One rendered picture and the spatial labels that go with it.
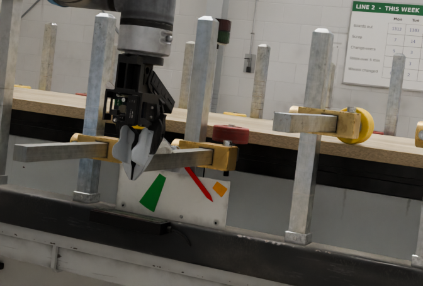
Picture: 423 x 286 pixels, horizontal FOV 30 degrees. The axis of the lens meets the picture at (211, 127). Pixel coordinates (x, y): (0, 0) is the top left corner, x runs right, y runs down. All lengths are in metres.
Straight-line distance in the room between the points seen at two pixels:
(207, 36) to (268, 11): 7.66
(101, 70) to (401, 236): 0.75
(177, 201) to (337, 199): 0.36
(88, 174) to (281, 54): 7.50
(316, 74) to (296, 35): 7.60
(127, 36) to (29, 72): 9.60
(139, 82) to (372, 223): 0.69
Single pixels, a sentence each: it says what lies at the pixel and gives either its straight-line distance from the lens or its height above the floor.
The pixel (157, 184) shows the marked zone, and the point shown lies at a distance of 1.68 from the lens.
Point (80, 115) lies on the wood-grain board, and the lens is 1.98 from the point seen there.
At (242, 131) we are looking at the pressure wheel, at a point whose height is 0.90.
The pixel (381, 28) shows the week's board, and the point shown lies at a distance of 8.88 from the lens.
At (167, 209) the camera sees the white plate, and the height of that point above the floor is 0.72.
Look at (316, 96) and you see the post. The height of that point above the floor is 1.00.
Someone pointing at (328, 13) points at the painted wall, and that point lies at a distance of 9.07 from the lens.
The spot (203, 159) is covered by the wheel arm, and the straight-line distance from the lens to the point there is 1.59.
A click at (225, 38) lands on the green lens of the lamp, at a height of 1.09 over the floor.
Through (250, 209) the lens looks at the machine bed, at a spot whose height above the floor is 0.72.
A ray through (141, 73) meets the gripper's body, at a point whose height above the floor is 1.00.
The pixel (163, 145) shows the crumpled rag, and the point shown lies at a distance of 1.44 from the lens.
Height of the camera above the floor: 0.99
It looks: 3 degrees down
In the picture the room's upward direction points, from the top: 7 degrees clockwise
